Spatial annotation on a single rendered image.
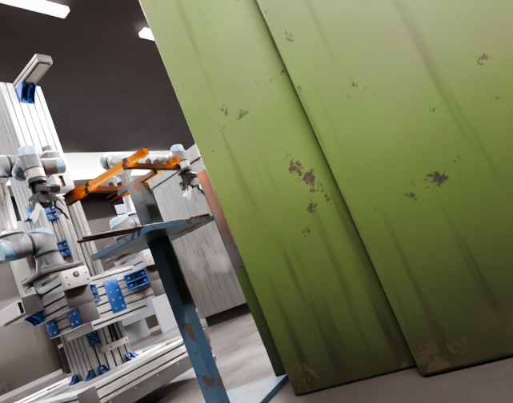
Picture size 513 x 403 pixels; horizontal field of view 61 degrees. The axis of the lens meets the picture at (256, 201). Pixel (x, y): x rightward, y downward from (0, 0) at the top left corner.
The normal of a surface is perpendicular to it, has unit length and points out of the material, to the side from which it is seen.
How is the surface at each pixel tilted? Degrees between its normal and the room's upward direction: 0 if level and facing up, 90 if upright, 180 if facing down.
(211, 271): 90
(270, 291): 90
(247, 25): 90
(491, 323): 90
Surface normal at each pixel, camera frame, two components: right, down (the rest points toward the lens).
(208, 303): -0.56, 0.11
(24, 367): 0.73, -0.39
